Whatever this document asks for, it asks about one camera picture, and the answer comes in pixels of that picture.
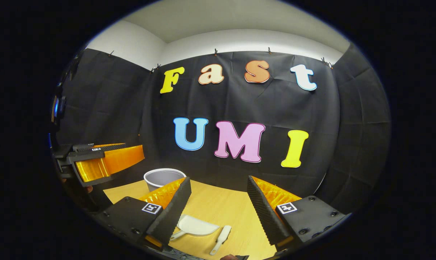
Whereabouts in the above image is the white garbage bin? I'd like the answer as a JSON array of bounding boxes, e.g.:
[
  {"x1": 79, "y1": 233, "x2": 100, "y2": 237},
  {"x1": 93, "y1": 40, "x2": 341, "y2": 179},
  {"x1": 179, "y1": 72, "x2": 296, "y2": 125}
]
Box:
[{"x1": 144, "y1": 168, "x2": 187, "y2": 192}]

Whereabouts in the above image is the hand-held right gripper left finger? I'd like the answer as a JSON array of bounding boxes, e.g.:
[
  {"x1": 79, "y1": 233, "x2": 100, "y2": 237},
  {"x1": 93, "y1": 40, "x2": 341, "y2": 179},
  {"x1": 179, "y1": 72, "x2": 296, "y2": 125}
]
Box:
[{"x1": 94, "y1": 177, "x2": 192, "y2": 250}]

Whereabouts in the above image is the grey plastic dustpan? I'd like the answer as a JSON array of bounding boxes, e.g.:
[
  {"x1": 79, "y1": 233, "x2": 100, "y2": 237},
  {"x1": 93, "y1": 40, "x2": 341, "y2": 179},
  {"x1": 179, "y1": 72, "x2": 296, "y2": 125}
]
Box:
[{"x1": 170, "y1": 214, "x2": 221, "y2": 242}]

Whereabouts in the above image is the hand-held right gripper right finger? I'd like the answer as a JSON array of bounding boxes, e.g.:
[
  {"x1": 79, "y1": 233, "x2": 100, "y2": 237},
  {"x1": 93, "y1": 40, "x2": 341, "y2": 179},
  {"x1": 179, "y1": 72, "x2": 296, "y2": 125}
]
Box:
[{"x1": 246, "y1": 175, "x2": 347, "y2": 250}]

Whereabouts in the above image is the small grey broom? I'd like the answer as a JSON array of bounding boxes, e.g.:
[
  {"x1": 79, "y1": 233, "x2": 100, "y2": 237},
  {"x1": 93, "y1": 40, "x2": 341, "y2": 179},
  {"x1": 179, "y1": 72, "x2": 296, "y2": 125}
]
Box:
[{"x1": 210, "y1": 225, "x2": 232, "y2": 256}]

